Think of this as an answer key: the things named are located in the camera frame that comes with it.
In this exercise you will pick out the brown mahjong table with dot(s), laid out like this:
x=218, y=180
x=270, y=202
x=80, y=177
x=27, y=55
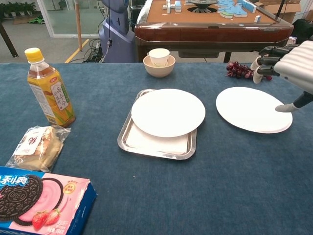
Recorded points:
x=207, y=33

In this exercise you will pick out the black bag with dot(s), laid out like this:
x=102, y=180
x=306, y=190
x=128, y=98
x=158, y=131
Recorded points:
x=302, y=29

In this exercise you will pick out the yellow capped tea bottle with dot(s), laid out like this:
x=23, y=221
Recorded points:
x=51, y=98

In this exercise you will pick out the white framed glass partition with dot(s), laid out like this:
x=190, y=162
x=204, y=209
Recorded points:
x=45, y=17

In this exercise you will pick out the cardboard box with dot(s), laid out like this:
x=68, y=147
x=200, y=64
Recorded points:
x=291, y=12

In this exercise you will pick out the plastic wrapped sandwich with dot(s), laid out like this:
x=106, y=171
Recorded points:
x=46, y=149

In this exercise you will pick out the white paper napkin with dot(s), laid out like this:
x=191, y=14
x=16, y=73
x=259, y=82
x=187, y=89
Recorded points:
x=156, y=144

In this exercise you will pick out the silver metal tray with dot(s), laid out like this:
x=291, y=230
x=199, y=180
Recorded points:
x=156, y=155

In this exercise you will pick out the wooden pole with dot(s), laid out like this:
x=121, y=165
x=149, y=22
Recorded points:
x=78, y=24

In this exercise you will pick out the white paper cup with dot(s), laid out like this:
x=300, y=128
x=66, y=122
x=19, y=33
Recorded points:
x=159, y=57

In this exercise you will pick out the green potted plants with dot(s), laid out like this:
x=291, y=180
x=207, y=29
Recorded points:
x=17, y=8

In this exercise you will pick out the white round plate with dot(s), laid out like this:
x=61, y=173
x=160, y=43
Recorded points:
x=168, y=112
x=249, y=110

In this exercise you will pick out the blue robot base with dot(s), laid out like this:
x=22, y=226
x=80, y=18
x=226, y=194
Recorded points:
x=117, y=31

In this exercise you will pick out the black table leg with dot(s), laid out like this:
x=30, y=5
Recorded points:
x=8, y=40

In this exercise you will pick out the single blue mahjong tile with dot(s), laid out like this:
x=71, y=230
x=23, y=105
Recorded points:
x=257, y=18

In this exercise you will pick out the beige bowl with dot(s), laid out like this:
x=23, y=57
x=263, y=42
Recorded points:
x=159, y=72

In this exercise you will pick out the red grape bunch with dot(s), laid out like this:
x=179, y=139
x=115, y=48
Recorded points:
x=238, y=69

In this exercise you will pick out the blue tablecloth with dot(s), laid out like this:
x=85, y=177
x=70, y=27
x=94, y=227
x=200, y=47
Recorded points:
x=220, y=183

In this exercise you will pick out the strawberry Oreo cookie box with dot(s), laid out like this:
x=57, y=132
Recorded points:
x=36, y=200

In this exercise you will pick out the black mahjong table dial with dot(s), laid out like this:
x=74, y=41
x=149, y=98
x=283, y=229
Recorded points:
x=202, y=5

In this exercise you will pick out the small mahjong tile cluster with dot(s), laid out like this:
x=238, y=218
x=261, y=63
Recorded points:
x=174, y=7

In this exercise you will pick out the green floor object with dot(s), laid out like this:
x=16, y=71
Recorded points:
x=36, y=20

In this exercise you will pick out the blue mahjong tile pile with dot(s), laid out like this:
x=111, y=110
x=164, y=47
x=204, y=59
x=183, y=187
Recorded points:
x=232, y=9

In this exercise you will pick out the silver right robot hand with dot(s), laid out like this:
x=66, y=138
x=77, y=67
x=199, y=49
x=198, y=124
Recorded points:
x=298, y=66

